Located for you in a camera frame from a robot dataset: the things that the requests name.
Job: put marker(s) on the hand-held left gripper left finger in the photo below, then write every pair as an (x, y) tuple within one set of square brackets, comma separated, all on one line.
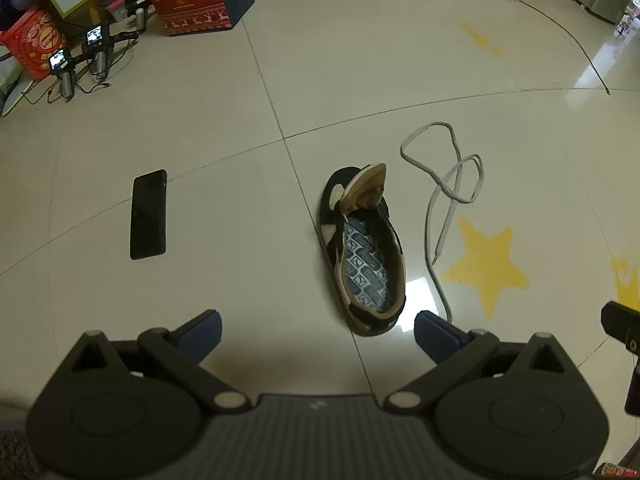
[(202, 332)]

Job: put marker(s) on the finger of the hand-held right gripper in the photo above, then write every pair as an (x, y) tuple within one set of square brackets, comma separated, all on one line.
[(620, 322)]

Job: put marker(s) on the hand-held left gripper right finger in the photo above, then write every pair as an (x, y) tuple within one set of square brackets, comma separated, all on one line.
[(435, 332)]

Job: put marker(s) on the black and beige shoe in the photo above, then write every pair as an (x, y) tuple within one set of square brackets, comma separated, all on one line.
[(367, 270)]

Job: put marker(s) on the grey shoelace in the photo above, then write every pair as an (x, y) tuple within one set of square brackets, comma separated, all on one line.
[(428, 220)]

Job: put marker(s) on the black smartphone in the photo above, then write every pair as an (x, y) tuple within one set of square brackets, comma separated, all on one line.
[(148, 215)]

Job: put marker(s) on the red snack box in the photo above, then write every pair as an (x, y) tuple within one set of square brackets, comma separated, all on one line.
[(35, 40)]

